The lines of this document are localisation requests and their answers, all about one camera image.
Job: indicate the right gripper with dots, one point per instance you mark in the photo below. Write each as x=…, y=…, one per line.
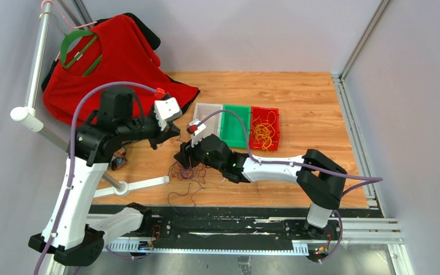
x=187, y=150

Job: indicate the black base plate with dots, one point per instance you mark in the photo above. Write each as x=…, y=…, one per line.
x=232, y=228

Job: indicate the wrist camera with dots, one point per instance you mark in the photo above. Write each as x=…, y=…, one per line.
x=195, y=128
x=166, y=111

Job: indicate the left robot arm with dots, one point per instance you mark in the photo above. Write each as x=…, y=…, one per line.
x=101, y=123

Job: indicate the red plastic bin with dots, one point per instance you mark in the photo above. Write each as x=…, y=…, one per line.
x=264, y=129

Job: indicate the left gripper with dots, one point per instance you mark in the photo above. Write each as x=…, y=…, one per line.
x=170, y=130

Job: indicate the red t-shirt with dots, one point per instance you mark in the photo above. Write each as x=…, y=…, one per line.
x=91, y=76

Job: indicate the plaid shirt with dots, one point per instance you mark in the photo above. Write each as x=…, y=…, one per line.
x=119, y=159

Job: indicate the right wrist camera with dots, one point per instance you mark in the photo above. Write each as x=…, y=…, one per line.
x=195, y=128

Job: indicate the white clothes rack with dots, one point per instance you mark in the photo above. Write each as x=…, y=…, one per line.
x=26, y=114

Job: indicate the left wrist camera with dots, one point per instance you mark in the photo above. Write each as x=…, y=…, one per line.
x=166, y=111

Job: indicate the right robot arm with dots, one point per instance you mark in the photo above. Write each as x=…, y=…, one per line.
x=319, y=177

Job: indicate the aluminium frame rail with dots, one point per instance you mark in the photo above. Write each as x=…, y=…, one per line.
x=364, y=230

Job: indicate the green plastic bin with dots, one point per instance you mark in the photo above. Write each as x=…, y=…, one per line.
x=231, y=130

